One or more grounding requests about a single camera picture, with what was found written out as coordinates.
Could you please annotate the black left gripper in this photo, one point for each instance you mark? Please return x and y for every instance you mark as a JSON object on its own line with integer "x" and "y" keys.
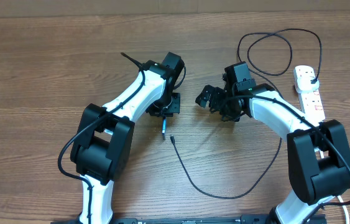
{"x": 175, "y": 107}

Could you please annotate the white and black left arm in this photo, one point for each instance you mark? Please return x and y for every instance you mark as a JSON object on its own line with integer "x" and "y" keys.
{"x": 102, "y": 144}

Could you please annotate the white charger plug adapter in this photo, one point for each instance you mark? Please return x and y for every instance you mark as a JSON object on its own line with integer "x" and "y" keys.
{"x": 306, "y": 85}

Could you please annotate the Galaxy S24+ smartphone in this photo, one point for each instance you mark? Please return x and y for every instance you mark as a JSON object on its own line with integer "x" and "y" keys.
{"x": 164, "y": 128}

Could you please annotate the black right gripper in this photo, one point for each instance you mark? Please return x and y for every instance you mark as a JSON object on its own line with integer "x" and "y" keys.
{"x": 215, "y": 105}

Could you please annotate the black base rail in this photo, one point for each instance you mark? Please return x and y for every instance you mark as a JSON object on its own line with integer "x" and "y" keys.
{"x": 243, "y": 219}

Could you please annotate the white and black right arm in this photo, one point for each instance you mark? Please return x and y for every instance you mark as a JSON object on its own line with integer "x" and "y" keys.
{"x": 318, "y": 152}

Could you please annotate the white power strip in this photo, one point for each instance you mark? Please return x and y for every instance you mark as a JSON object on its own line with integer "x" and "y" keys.
{"x": 310, "y": 103}

